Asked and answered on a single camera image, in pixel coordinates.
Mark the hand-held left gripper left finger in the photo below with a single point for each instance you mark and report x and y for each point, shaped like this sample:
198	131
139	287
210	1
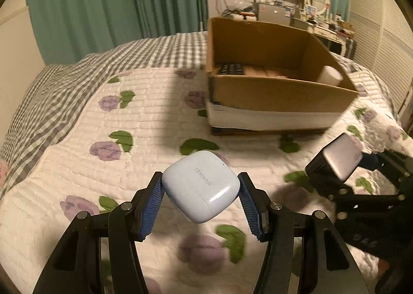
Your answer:
151	203

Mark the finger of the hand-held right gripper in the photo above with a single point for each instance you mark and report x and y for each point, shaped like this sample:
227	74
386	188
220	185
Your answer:
371	160
322	174

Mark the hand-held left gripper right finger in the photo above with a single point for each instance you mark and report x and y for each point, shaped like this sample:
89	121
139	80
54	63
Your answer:
251	206

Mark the white earbuds case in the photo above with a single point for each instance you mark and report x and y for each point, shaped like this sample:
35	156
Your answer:
200	184

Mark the white cylindrical bottle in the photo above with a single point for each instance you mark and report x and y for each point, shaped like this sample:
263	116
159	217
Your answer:
329	75

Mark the black remote control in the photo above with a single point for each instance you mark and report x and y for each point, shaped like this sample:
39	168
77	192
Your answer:
230	69

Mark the white floral quilt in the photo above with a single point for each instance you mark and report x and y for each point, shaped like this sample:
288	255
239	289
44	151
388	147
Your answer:
129	119

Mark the white louvred wardrobe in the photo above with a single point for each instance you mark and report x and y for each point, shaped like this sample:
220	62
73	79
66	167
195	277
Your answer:
384	32

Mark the white dressing table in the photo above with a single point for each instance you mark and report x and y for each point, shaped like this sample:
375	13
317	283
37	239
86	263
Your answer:
326	34

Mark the small brown cardboard box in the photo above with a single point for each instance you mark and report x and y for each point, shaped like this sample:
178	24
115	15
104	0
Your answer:
347	26

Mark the grey checked bedsheet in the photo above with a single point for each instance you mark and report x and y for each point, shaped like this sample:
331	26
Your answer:
64	87

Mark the clear plastic bag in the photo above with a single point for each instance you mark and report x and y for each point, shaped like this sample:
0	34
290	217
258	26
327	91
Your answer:
235	8

